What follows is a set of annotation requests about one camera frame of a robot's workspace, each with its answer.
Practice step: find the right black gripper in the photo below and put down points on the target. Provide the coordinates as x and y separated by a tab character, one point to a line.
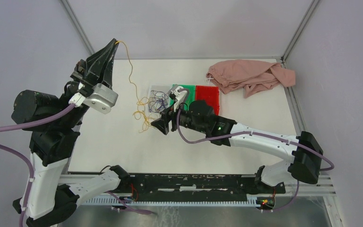
162	123

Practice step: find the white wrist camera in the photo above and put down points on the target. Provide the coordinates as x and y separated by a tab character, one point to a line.
176	103
99	97

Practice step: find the red plastic bin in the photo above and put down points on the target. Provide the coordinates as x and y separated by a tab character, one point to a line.
210	95

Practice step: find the clear plastic bin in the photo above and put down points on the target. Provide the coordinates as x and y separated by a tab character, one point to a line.
158	100

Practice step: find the pink cloth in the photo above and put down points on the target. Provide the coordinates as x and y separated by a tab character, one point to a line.
251	76

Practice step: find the green plastic bin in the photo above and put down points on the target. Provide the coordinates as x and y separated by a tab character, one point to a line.
191	93

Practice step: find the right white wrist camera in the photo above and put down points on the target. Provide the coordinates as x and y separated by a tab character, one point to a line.
176	103

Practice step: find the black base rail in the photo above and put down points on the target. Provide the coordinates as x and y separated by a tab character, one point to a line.
146	187

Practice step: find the aluminium frame rail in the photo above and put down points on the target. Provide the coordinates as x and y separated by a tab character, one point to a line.
324	187

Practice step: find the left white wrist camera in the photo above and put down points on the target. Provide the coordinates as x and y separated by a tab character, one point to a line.
99	97

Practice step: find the white slotted cable duct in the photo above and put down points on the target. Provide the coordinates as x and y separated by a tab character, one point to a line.
107	200

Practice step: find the right controller board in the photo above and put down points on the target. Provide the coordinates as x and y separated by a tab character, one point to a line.
266	203

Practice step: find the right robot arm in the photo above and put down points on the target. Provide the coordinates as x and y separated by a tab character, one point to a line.
300	155

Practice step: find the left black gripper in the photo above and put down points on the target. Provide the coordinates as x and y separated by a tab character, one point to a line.
92	71

